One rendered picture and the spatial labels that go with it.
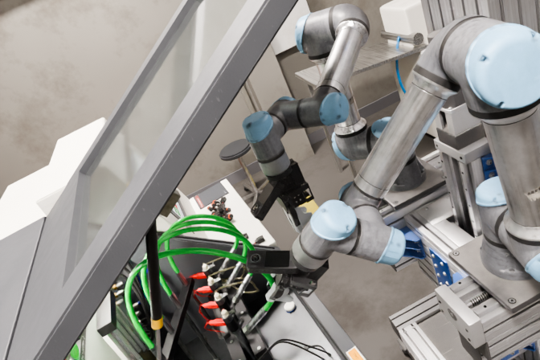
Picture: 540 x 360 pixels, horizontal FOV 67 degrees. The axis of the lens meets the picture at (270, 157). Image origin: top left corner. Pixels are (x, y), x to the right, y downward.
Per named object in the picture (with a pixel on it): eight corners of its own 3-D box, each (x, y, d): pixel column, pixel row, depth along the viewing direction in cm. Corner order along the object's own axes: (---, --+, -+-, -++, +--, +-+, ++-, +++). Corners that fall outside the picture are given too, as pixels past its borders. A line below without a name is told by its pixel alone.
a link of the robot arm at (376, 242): (395, 212, 87) (349, 198, 85) (414, 246, 77) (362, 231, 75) (378, 240, 91) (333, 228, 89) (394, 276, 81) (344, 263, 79)
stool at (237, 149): (275, 175, 406) (252, 126, 381) (289, 200, 358) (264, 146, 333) (228, 198, 403) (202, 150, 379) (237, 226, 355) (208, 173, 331)
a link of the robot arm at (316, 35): (376, 165, 142) (328, 11, 119) (337, 168, 150) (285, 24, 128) (385, 147, 150) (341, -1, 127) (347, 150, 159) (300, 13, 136)
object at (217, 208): (240, 218, 178) (235, 208, 175) (218, 231, 176) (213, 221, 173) (226, 198, 198) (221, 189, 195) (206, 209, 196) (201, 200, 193)
